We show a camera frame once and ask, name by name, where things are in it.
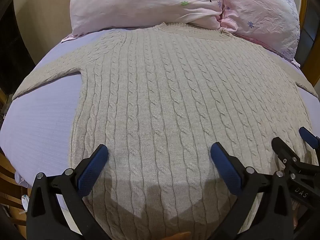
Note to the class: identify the pink floral wrinkled pillow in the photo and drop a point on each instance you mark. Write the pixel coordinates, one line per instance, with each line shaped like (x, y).
(262, 15)

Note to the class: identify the pink floral tree print pillow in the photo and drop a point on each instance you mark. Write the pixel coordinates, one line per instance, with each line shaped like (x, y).
(140, 2)

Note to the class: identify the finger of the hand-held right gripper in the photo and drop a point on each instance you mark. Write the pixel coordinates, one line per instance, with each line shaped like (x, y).
(308, 135)
(283, 148)

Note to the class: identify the lavender bed sheet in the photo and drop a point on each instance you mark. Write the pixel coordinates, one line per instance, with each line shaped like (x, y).
(37, 130)

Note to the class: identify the white plastic object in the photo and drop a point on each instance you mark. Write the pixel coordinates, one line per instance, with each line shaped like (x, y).
(20, 179)

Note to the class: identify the wooden chair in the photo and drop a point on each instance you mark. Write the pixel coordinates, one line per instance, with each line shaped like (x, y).
(10, 177)

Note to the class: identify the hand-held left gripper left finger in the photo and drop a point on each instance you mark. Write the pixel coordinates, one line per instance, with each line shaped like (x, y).
(91, 171)

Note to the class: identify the dark wooden furniture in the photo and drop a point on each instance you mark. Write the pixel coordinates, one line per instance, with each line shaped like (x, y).
(11, 47)

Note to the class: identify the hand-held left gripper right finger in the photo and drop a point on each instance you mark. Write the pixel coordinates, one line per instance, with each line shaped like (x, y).
(226, 171)

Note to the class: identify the wooden bed frame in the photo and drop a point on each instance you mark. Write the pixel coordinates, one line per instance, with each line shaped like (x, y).
(304, 15)

